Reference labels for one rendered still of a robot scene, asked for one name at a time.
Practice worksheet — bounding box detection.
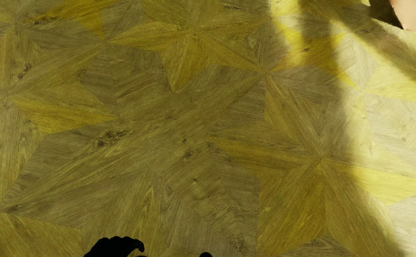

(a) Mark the light pink rounded furniture piece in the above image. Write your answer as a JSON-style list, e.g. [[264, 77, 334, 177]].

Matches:
[[389, 0, 416, 32]]

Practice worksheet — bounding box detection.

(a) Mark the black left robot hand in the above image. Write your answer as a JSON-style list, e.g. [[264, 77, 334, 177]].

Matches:
[[83, 236, 148, 257]]

